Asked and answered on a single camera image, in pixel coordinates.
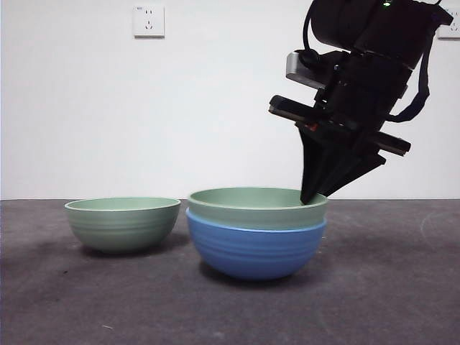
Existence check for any green ribbed plastic bowl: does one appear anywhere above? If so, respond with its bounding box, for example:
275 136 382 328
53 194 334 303
64 197 182 254
187 187 328 231

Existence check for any blue ribbed plastic bowl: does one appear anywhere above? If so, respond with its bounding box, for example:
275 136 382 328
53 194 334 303
185 208 328 281

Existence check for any dark braided cable sleeve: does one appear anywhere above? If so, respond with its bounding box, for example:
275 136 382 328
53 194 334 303
386 0 454 123

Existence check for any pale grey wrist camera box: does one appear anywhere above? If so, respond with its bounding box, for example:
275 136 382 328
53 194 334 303
285 51 326 90

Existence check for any thin black camera cable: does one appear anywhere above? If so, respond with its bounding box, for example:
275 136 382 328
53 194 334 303
303 0 324 68

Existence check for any white wall socket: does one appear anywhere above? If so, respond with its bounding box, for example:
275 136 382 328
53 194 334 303
436 9 460 40
134 5 166 39

